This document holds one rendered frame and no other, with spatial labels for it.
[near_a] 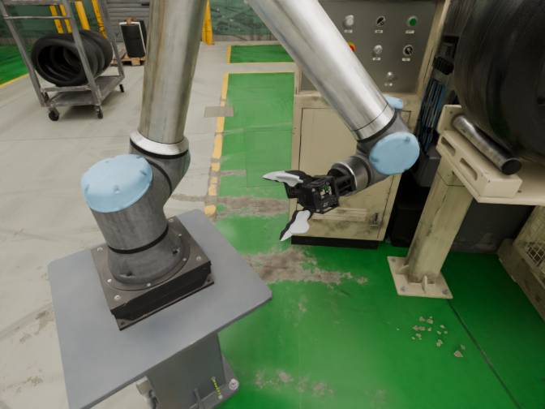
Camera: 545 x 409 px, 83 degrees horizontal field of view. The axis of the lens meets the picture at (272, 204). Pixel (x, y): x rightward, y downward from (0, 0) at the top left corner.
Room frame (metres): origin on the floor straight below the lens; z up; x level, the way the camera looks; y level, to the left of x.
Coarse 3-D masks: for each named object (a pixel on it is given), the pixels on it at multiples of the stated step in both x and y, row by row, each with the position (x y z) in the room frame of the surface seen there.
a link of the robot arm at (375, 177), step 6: (354, 156) 0.69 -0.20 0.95; (360, 156) 0.68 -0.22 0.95; (366, 156) 0.68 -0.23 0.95; (366, 162) 0.66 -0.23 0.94; (366, 168) 0.65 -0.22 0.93; (372, 168) 0.66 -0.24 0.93; (372, 174) 0.65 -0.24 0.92; (378, 174) 0.66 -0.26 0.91; (384, 174) 0.67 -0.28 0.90; (372, 180) 0.65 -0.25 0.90; (378, 180) 0.66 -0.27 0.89; (366, 186) 0.64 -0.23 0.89
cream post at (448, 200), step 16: (448, 176) 1.09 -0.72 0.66; (432, 192) 1.16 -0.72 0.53; (448, 192) 1.07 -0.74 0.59; (464, 192) 1.07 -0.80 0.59; (432, 208) 1.12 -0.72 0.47; (448, 208) 1.07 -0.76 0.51; (464, 208) 1.07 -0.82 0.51; (432, 224) 1.08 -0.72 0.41; (448, 224) 1.07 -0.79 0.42; (416, 240) 1.15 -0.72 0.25; (432, 240) 1.07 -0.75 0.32; (448, 240) 1.07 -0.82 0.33; (416, 256) 1.10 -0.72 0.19; (432, 256) 1.07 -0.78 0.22; (416, 272) 1.07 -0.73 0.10; (432, 272) 1.07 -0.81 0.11
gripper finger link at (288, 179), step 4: (272, 172) 0.58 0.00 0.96; (276, 172) 0.58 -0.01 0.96; (280, 172) 0.58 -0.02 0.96; (284, 172) 0.59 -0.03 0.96; (264, 176) 0.56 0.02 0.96; (268, 176) 0.57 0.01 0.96; (272, 176) 0.57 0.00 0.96; (276, 176) 0.57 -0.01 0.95; (280, 176) 0.57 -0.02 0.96; (284, 176) 0.56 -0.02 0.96; (288, 176) 0.55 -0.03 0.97; (292, 176) 0.55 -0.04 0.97; (296, 176) 0.60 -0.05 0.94; (276, 180) 0.58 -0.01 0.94; (280, 180) 0.58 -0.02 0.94; (284, 180) 0.58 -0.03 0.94; (288, 180) 0.59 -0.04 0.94; (292, 180) 0.59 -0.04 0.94; (296, 180) 0.57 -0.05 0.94; (300, 180) 0.58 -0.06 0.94; (288, 184) 0.58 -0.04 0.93; (292, 184) 0.59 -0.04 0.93
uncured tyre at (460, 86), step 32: (480, 0) 0.93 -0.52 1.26; (512, 0) 0.79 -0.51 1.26; (544, 0) 0.73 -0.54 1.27; (480, 32) 0.84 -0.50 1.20; (512, 32) 0.74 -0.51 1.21; (544, 32) 0.71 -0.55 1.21; (480, 64) 0.79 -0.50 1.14; (512, 64) 0.72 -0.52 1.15; (480, 96) 0.77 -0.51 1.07; (512, 96) 0.71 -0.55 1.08; (480, 128) 0.86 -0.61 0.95; (512, 128) 0.72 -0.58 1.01; (544, 128) 0.70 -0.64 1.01; (544, 160) 0.72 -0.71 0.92
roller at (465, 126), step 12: (456, 120) 1.04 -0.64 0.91; (468, 120) 1.00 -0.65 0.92; (468, 132) 0.94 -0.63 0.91; (480, 132) 0.90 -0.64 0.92; (480, 144) 0.85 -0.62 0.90; (492, 144) 0.81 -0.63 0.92; (492, 156) 0.77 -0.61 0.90; (504, 156) 0.74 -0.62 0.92; (504, 168) 0.71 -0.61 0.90; (516, 168) 0.71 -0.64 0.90
